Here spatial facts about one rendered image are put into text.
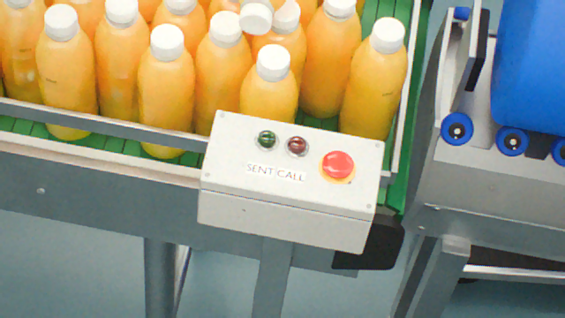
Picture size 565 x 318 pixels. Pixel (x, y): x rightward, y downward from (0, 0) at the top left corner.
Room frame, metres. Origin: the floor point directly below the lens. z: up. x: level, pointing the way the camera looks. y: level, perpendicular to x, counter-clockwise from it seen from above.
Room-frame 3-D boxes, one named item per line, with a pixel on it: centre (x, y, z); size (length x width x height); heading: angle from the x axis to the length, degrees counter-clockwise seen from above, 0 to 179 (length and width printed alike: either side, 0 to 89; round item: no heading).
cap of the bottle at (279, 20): (0.93, 0.02, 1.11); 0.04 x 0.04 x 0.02
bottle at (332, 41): (0.96, -0.04, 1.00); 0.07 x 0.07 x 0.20
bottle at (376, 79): (0.92, -0.11, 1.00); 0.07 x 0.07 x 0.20
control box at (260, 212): (0.72, -0.02, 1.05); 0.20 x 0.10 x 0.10; 88
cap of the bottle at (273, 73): (0.85, 0.03, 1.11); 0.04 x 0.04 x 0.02
